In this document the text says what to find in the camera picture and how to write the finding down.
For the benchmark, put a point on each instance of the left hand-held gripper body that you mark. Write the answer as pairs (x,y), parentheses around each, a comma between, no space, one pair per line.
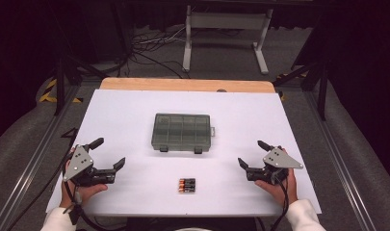
(78,162)

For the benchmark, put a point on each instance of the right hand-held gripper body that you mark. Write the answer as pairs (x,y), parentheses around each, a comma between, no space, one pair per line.
(279,159)

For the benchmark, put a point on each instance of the grey plastic compartment box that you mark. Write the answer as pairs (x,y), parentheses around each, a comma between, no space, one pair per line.
(181,132)

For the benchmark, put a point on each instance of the person's left hand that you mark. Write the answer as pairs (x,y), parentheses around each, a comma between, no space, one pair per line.
(86,192)

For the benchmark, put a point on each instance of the person's right hand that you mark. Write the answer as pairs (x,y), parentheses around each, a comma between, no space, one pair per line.
(272,191)

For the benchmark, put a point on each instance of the white table board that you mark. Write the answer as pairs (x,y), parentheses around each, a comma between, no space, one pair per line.
(118,112)

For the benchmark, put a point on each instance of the black metal stand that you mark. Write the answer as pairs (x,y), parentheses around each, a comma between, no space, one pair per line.
(321,96)
(60,89)

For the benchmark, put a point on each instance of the yellow and black floor tape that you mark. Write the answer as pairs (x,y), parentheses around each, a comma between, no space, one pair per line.
(46,96)

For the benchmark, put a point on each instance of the black triangular bracket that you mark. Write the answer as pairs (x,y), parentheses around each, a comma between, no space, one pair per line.
(73,132)

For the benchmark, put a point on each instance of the aluminium floor rail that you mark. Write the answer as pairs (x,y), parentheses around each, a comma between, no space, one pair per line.
(32,166)
(340,166)

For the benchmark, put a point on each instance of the white metal stand frame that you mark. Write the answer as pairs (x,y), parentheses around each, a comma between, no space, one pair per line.
(228,20)

